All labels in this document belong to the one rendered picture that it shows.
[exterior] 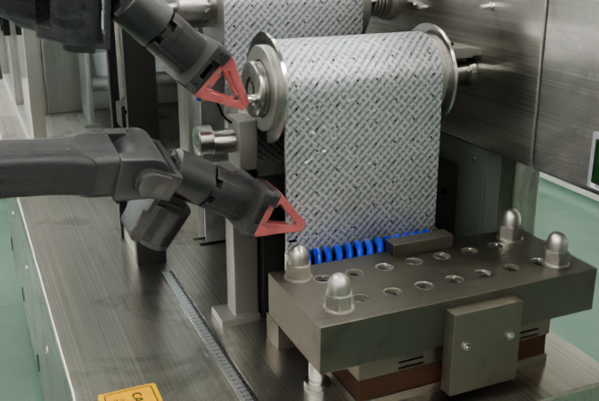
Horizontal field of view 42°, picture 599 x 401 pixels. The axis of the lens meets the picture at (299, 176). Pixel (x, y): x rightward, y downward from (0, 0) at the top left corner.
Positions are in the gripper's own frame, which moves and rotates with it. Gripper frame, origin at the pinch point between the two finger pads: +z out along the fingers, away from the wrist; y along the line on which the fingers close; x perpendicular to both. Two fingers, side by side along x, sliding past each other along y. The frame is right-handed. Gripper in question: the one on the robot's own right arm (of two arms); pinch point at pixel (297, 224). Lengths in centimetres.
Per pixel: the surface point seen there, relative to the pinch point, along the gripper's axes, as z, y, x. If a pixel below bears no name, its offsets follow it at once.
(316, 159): -2.1, 0.2, 8.9
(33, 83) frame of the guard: -22, -102, -10
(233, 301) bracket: 1.5, -8.5, -15.6
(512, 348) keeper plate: 22.8, 22.0, -0.4
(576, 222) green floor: 264, -197, 28
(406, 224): 16.0, 0.2, 6.3
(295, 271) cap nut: -1.9, 8.2, -4.3
